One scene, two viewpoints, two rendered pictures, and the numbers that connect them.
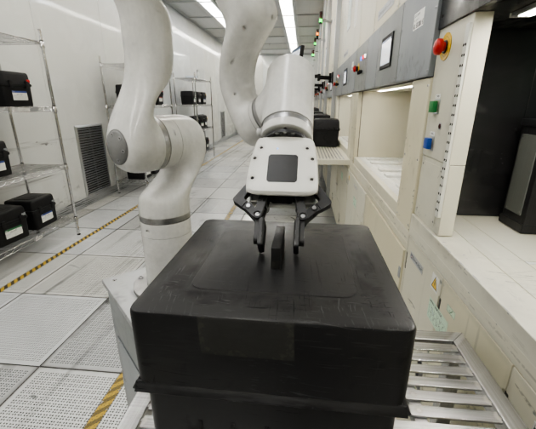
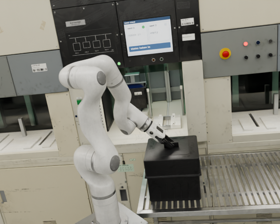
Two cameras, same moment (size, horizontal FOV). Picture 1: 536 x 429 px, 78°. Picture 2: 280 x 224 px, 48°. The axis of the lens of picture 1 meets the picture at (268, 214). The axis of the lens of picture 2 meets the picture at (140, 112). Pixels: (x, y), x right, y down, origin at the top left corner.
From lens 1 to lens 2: 1.74 m
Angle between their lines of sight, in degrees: 82
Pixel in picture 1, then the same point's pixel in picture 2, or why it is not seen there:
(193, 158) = not seen: hidden behind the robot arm
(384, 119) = not seen: outside the picture
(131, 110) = (111, 145)
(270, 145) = (154, 126)
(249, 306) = (194, 147)
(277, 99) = (143, 115)
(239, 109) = (130, 124)
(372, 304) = (189, 138)
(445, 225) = not seen: hidden behind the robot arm
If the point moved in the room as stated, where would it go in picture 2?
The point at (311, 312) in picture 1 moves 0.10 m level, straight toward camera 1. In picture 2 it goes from (194, 142) to (212, 141)
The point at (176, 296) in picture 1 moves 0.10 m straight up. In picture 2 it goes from (192, 154) to (191, 137)
